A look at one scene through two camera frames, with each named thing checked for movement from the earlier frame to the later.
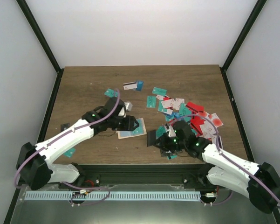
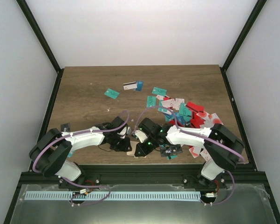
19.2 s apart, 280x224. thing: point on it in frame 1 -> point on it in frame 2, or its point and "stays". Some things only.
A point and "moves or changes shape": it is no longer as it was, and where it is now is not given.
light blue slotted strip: x=112 y=195 stays
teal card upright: x=151 y=101 stays
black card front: x=64 y=126 stays
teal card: x=111 y=93 stays
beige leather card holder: x=140 y=130 moves or changes shape
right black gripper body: x=169 y=145 -> x=149 y=148
